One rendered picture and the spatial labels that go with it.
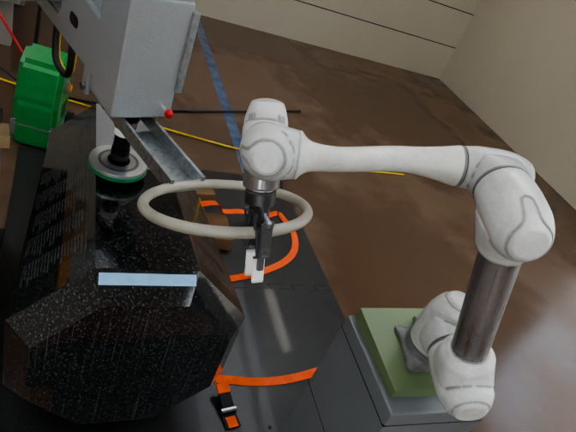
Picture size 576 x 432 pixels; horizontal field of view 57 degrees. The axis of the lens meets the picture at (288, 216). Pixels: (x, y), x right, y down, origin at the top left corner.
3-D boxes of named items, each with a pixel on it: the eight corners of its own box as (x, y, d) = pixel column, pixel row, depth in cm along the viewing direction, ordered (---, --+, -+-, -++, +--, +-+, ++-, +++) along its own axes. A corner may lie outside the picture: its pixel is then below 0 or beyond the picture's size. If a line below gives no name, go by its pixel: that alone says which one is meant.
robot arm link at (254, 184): (272, 160, 132) (270, 183, 133) (237, 161, 127) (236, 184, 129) (288, 169, 124) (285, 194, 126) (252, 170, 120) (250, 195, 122)
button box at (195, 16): (165, 81, 188) (182, 3, 172) (171, 82, 189) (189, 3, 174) (174, 93, 183) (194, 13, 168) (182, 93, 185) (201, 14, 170)
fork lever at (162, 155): (76, 87, 199) (78, 75, 196) (125, 88, 211) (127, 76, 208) (157, 195, 161) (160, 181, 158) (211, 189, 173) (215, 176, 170)
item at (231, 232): (107, 196, 152) (107, 187, 151) (244, 182, 184) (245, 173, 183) (198, 254, 118) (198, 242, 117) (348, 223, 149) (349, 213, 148)
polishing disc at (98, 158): (111, 141, 212) (111, 138, 212) (156, 165, 210) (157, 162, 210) (76, 160, 195) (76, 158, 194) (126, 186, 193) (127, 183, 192)
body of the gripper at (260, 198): (282, 192, 125) (279, 229, 128) (267, 183, 133) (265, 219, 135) (253, 193, 122) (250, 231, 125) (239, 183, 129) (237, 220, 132)
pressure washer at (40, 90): (21, 116, 358) (29, -14, 310) (75, 130, 366) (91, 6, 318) (0, 140, 329) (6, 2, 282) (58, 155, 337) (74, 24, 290)
